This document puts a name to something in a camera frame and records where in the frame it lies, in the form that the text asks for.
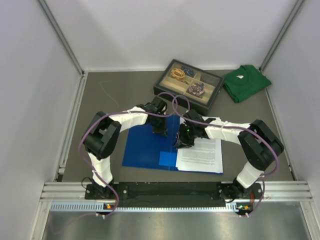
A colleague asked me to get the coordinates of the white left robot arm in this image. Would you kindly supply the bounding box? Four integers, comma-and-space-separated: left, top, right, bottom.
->
83, 96, 168, 199

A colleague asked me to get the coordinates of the black compartment display box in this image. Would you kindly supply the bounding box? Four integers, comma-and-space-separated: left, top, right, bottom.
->
153, 59, 224, 116

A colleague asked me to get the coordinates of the white paper sheet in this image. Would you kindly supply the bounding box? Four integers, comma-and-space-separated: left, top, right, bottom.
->
174, 115, 224, 174

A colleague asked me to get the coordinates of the blue plastic folder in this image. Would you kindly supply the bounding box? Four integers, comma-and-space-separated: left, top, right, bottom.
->
121, 115, 225, 175

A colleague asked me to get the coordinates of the aluminium frame rail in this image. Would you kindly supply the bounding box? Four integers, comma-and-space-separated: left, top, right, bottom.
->
40, 181, 313, 202

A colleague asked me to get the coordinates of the grey slotted cable duct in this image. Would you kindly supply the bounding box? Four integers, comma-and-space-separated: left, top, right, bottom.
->
50, 202, 251, 213

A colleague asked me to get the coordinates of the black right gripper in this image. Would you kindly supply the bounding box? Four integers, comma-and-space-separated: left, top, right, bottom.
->
174, 123, 198, 149

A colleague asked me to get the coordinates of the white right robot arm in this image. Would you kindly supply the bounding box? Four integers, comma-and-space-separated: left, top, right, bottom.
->
174, 109, 284, 199

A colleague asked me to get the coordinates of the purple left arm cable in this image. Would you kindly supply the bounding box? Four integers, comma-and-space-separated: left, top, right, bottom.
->
78, 91, 192, 218

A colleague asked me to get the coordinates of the green folded t-shirt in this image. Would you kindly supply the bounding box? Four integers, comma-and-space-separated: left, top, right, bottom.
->
223, 65, 272, 103

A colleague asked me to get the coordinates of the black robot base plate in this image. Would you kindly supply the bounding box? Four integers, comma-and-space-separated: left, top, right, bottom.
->
84, 180, 263, 204

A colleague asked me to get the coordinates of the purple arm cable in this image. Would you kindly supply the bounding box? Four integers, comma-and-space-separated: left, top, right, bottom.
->
172, 94, 281, 218
78, 91, 192, 218

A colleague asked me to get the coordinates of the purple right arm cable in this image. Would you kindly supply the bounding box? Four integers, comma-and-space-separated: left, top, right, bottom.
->
172, 94, 281, 218

